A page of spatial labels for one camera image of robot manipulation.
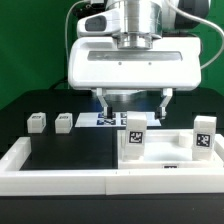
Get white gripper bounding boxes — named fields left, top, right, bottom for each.
left=68, top=37, right=201, bottom=120

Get white square table top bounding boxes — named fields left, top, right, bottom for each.
left=117, top=129, right=224, bottom=169

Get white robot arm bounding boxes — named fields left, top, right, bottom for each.
left=68, top=0, right=211, bottom=119

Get white sheet with markers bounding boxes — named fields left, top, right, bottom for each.
left=75, top=112, right=161, bottom=127

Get white U-shaped obstacle fence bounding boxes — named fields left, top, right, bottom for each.
left=0, top=137, right=224, bottom=196

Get black cables at base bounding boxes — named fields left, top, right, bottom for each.
left=49, top=78, right=69, bottom=90

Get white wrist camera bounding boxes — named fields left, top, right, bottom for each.
left=77, top=9, right=121, bottom=38

